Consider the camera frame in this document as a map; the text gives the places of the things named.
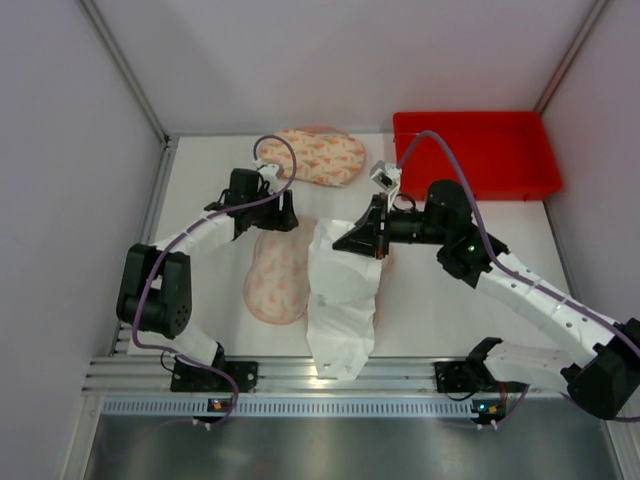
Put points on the slotted cable duct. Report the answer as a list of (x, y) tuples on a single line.
[(298, 407)]

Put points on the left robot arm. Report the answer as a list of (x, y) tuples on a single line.
[(155, 295)]

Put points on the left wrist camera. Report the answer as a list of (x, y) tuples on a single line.
[(270, 174)]

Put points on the white bras pile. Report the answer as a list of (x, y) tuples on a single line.
[(342, 304)]

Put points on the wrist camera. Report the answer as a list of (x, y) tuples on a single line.
[(388, 177), (270, 174)]

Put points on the red plastic tray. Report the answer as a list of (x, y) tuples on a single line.
[(505, 156)]

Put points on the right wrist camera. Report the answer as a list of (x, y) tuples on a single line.
[(388, 177)]

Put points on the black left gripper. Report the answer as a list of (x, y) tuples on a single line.
[(278, 212)]

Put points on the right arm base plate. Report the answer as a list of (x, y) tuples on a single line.
[(462, 377)]

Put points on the floral mesh laundry bag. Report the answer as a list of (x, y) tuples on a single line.
[(325, 156)]

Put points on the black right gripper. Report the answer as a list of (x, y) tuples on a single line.
[(381, 228)]

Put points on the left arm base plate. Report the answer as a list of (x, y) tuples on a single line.
[(190, 379)]

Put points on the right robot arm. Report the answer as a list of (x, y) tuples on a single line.
[(595, 362)]

